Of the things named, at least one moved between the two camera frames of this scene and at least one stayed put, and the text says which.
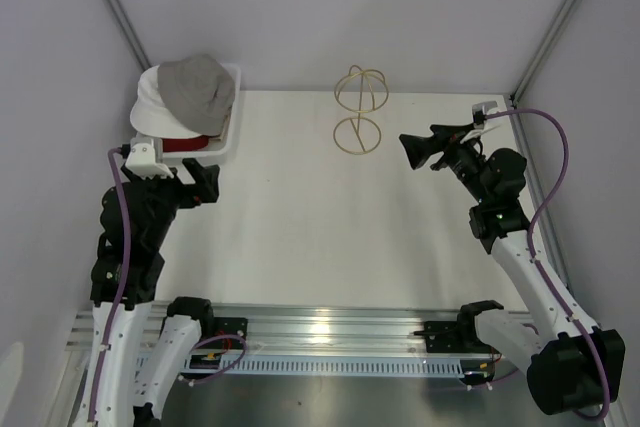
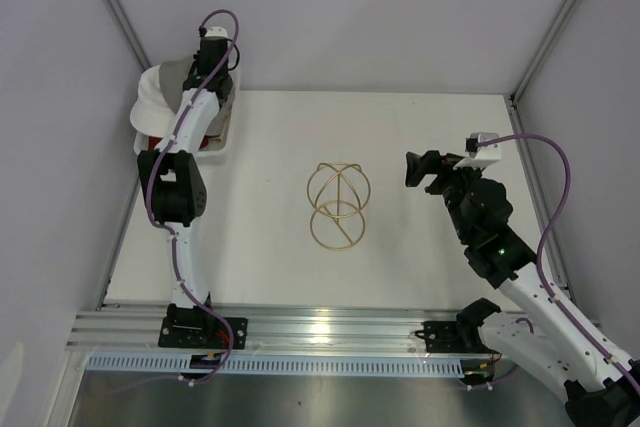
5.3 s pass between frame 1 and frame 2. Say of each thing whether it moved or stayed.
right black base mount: stayed
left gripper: moved
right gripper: moved
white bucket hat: stayed
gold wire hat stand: moved
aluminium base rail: stayed
